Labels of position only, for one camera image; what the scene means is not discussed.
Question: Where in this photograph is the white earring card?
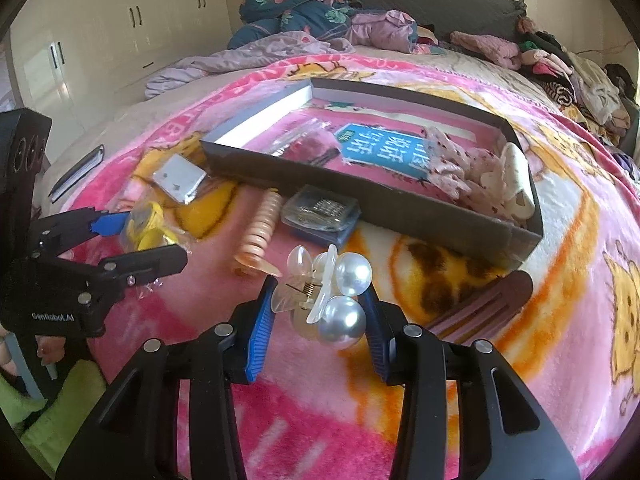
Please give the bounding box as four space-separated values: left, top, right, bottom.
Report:
152 154 206 205

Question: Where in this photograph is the polka dot bow clip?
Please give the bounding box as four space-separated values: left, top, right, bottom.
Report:
422 127 506 218

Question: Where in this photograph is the cream wardrobe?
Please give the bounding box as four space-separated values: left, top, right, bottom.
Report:
10 0 231 162

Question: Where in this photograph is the green towel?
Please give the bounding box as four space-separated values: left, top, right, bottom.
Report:
1 360 106 479

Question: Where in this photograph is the pink cartoon fleece blanket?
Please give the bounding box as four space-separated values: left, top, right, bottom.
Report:
60 53 640 480

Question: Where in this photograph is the cream hair claw clip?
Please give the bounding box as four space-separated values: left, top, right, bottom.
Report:
480 142 536 221

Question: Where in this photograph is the beige bed sheet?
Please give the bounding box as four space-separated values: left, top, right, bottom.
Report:
35 47 560 214

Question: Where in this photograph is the yellow hair ties bag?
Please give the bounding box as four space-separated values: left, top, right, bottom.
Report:
119 198 195 259

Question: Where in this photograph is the orange spiral hair tie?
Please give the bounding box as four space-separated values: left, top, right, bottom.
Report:
232 186 286 279

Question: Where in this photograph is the pink fluffy pompom clip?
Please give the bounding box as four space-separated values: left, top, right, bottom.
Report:
293 132 341 167

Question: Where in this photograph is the pink folded clothing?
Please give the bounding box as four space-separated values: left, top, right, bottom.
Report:
450 32 522 70

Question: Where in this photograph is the dark grey headboard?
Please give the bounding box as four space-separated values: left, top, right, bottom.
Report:
352 0 526 44

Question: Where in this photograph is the black shallow cardboard box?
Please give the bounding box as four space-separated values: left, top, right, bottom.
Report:
201 78 544 270

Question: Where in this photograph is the pink book blue label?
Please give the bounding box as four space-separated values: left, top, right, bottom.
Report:
260 100 498 182

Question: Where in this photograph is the dark floral quilt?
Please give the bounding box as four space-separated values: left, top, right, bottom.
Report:
228 0 358 49

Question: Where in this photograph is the pink crumpled garment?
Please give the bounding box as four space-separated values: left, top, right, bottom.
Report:
345 10 418 53

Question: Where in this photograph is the pile of mixed clothes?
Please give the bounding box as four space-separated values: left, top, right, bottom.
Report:
518 16 639 157

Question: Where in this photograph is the pearl clear hair claw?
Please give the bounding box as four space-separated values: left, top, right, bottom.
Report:
271 245 373 350

